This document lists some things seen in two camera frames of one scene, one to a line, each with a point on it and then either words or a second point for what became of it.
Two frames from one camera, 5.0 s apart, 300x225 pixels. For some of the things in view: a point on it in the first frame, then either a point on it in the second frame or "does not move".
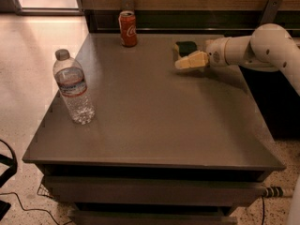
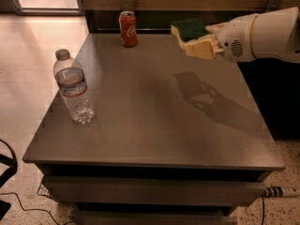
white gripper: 214,53 -> 234,37
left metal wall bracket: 127,5 does not move
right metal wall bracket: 271,9 does not move
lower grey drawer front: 151,217 does not move
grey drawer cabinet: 165,145 does not move
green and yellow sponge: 185,48 -> 188,29
